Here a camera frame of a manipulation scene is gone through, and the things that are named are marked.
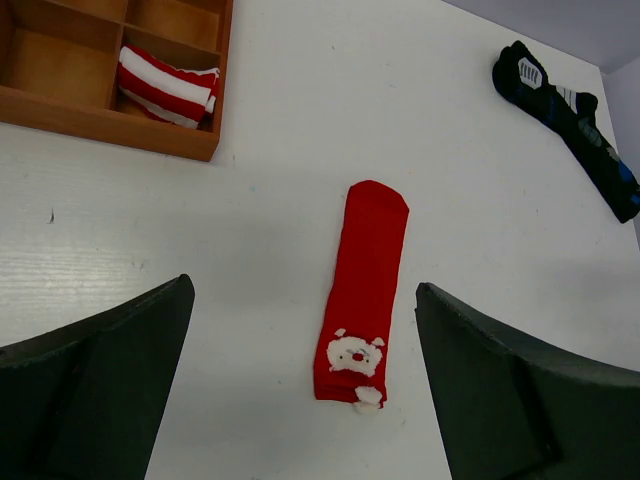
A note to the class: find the black and blue sock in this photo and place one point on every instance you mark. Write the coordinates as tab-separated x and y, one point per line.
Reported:
522	81

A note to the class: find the wooden compartment tray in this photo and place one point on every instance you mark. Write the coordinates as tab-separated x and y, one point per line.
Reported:
59	68

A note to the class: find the red Santa sock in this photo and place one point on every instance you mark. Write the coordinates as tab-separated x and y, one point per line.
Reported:
351	354

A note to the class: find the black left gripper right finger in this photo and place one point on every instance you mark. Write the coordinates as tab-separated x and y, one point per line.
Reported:
511	406

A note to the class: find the red white striped rolled sock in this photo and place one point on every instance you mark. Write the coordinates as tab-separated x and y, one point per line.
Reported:
178	96

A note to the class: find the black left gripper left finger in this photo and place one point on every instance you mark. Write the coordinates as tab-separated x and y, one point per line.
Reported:
85	401

